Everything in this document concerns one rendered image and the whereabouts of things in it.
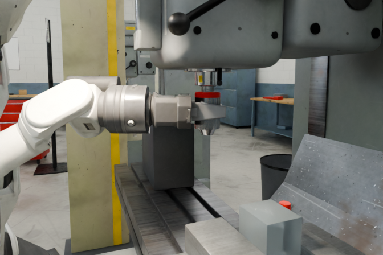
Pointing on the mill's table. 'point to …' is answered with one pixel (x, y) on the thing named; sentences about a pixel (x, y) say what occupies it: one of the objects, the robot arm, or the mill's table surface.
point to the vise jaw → (216, 239)
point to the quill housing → (219, 22)
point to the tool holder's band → (207, 94)
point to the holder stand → (169, 157)
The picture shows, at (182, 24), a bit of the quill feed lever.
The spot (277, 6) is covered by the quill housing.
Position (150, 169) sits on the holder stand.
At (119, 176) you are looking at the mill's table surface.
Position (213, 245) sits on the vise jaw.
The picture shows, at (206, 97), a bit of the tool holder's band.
